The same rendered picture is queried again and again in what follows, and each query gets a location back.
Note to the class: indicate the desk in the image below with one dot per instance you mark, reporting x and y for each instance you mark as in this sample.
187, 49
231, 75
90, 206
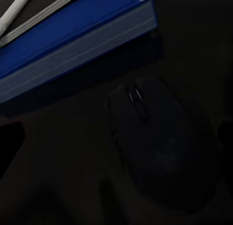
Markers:
67, 170

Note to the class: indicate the notebook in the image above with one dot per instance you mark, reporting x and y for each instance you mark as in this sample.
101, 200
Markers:
31, 14

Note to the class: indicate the folder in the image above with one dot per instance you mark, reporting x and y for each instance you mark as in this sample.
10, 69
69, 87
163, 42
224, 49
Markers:
74, 35

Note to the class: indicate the pen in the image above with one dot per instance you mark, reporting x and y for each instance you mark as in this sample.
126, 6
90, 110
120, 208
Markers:
7, 18

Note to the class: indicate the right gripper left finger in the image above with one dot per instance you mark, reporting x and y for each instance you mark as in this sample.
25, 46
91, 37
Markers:
11, 138

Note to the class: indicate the mouse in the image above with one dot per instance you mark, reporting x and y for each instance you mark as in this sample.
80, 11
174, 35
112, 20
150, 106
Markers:
165, 144

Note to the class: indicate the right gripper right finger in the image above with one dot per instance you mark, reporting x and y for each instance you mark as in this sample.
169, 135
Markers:
225, 136

